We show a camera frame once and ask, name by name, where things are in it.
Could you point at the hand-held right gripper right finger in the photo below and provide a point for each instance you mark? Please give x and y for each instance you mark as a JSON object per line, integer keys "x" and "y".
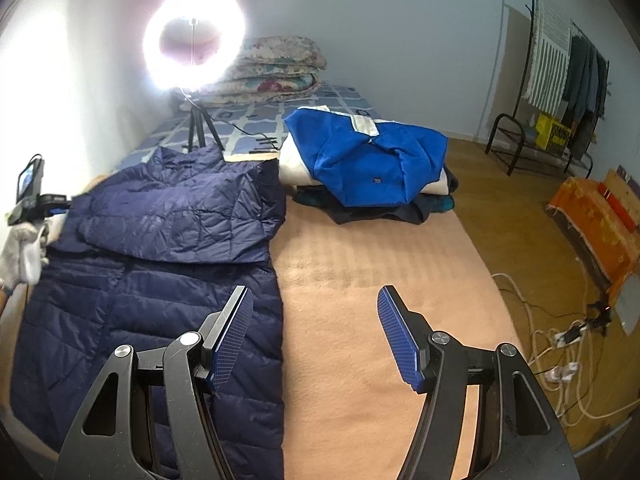
{"x": 398, "y": 336}

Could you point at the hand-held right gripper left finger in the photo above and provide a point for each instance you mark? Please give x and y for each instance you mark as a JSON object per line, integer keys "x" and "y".
{"x": 231, "y": 338}

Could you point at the navy puffer jacket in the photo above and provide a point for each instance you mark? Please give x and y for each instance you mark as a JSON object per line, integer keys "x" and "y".
{"x": 150, "y": 280}

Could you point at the stack of dark folded clothes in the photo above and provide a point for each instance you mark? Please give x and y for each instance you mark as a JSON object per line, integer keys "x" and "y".
{"x": 395, "y": 207}

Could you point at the black clothes rack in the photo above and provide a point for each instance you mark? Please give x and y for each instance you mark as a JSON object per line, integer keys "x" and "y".
{"x": 547, "y": 110}

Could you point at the dark hanging clothes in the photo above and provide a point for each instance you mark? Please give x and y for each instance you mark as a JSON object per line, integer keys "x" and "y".
{"x": 585, "y": 80}

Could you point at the person's left hand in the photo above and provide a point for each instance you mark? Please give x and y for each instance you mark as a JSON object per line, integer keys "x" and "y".
{"x": 24, "y": 252}

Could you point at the peach blanket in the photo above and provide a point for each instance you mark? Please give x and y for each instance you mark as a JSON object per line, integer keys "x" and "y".
{"x": 370, "y": 350}

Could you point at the blue and white jacket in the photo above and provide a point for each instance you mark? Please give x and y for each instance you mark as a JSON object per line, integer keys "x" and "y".
{"x": 372, "y": 157}

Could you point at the black tripod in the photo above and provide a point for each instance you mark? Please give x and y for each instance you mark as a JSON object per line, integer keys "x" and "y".
{"x": 199, "y": 125}

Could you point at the blue patterned bed sheet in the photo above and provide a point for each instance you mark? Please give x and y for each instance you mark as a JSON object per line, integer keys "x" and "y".
{"x": 245, "y": 122}

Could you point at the orange cloth covered furniture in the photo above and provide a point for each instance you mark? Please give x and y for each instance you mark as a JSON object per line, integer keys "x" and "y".
{"x": 597, "y": 225}

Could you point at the red stick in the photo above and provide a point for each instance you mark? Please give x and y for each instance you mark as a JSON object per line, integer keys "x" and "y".
{"x": 616, "y": 203}

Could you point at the yellow box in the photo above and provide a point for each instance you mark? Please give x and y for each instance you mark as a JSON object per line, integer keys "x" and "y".
{"x": 552, "y": 132}

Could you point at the floral folded quilt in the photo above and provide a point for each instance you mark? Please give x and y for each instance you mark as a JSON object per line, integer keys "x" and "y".
{"x": 270, "y": 67}

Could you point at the white striped towel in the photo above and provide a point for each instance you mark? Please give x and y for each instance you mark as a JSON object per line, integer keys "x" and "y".
{"x": 547, "y": 60}

